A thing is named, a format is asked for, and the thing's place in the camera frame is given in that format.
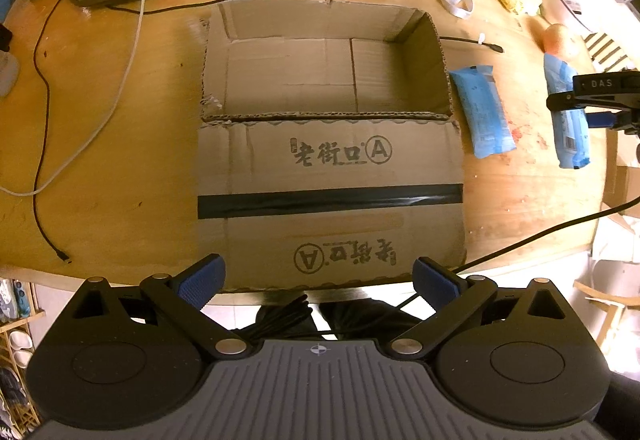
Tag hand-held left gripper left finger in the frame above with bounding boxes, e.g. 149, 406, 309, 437
70, 254, 252, 357

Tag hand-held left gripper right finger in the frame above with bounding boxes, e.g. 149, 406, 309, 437
390, 256, 568, 361

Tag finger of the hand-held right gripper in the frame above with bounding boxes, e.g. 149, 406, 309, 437
588, 110, 640, 137
545, 72, 640, 114

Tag blue snack packet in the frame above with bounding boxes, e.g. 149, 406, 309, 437
448, 64, 516, 159
543, 52, 592, 170

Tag cardboard box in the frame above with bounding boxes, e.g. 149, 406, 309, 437
196, 0, 468, 293

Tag wooden desktop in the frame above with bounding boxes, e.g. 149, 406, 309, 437
0, 0, 640, 297

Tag orange fruit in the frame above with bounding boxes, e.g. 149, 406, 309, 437
542, 23, 584, 61

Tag person's dark trousers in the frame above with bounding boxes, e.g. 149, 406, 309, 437
255, 294, 420, 342

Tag wooden shoe rack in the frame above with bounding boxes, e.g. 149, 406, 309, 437
0, 277, 47, 432

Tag white rounded object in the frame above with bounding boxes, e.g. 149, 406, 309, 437
0, 52, 21, 99

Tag black cable bundle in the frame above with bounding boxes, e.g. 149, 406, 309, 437
247, 294, 314, 342

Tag short black cable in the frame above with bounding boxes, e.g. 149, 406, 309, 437
439, 34, 504, 55

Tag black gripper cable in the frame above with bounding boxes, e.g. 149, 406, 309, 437
399, 202, 640, 310

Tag thin black plug cable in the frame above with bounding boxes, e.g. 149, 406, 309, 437
31, 0, 72, 265

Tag light wooden frame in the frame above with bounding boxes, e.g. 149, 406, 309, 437
572, 260, 640, 372

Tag black rice cooker cable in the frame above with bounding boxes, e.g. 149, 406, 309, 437
105, 0, 251, 16

